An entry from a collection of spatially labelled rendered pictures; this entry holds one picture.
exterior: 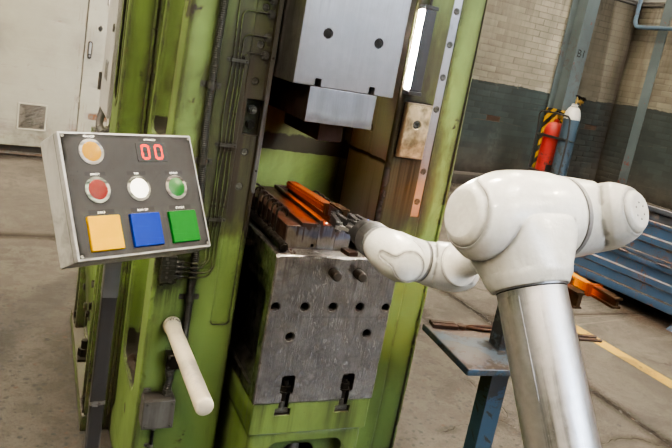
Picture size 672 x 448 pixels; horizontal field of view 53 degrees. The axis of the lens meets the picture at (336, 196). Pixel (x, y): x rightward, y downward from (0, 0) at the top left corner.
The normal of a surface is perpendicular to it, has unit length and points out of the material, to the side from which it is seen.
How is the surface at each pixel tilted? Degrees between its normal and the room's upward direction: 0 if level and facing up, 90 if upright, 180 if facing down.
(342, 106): 90
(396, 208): 90
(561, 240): 63
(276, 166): 90
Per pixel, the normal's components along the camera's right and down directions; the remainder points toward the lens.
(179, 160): 0.72, -0.25
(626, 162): -0.89, -0.07
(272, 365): 0.39, 0.26
